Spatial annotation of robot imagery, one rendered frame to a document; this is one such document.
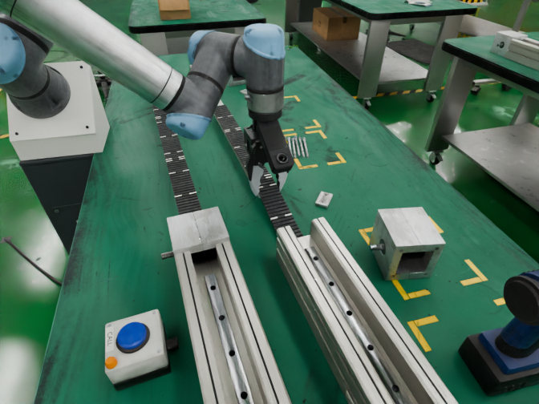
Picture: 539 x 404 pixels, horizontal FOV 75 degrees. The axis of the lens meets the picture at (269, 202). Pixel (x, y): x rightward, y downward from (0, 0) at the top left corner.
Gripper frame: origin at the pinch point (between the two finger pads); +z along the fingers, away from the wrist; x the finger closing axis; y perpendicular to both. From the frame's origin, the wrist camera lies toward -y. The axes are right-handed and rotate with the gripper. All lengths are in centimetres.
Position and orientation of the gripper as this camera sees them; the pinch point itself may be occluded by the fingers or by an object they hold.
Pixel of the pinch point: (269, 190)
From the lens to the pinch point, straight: 83.3
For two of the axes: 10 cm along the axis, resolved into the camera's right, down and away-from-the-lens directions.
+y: -3.4, -5.9, 7.3
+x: -9.4, 2.1, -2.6
